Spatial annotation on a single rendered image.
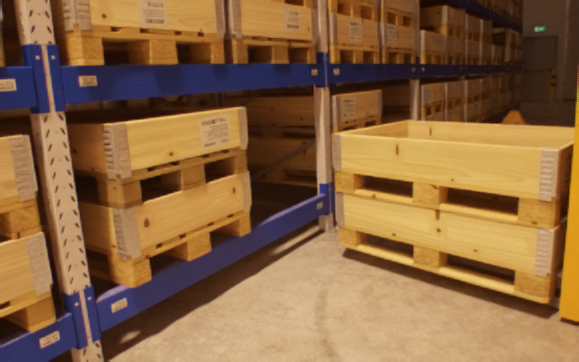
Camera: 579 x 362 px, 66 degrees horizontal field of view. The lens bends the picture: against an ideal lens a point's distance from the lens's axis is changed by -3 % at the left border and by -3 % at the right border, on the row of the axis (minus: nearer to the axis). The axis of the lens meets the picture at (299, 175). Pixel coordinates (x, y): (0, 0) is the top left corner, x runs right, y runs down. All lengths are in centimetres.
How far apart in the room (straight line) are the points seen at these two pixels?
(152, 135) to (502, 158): 150
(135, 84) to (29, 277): 82
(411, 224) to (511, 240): 51
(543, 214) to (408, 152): 69
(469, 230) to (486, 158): 36
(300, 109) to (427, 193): 142
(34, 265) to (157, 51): 96
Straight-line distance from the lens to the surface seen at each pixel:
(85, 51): 185
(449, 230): 236
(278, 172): 364
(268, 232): 272
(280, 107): 354
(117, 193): 193
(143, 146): 197
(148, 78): 203
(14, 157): 173
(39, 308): 187
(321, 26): 318
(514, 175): 215
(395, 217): 250
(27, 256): 180
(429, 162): 232
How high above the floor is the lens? 110
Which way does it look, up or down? 12 degrees down
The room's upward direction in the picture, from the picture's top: 3 degrees counter-clockwise
